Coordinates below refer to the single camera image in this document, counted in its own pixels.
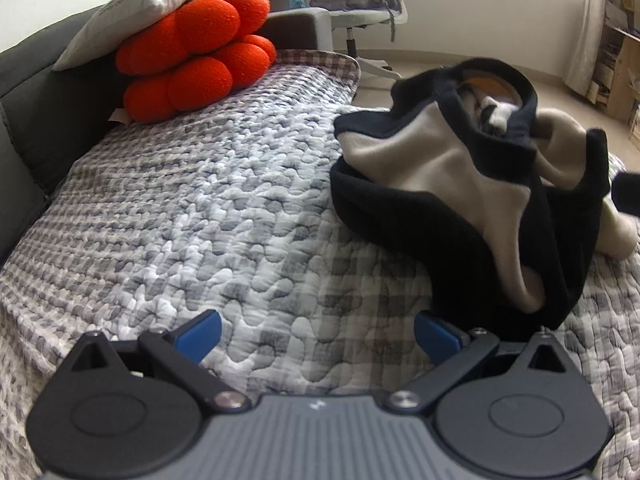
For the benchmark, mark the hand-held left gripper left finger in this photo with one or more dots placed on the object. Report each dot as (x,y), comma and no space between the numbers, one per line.
(200,332)

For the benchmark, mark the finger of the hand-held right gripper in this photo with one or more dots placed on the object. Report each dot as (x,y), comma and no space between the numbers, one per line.
(627,195)

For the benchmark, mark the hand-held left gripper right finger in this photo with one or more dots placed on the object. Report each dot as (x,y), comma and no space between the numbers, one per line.
(436,336)

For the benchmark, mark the beige and black sweatshirt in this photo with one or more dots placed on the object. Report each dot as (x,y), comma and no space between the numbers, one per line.
(450,185)

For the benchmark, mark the wooden shelf unit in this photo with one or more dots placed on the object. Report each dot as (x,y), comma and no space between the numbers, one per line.
(620,70)

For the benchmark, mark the grey checked quilted blanket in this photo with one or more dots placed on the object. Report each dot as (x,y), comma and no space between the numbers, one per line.
(200,200)

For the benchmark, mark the pale curtain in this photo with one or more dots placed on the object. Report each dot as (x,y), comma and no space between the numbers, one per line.
(592,20)

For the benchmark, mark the beige cushion tag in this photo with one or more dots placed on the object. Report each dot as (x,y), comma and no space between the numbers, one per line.
(120,116)

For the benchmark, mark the grey sofa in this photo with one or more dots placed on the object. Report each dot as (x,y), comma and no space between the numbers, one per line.
(30,110)

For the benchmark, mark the red knot cushion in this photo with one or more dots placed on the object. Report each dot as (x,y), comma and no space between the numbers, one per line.
(200,35)

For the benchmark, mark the white office chair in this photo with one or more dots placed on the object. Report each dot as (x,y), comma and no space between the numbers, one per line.
(365,17)

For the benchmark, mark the white pillow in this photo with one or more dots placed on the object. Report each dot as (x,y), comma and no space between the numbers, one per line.
(145,5)

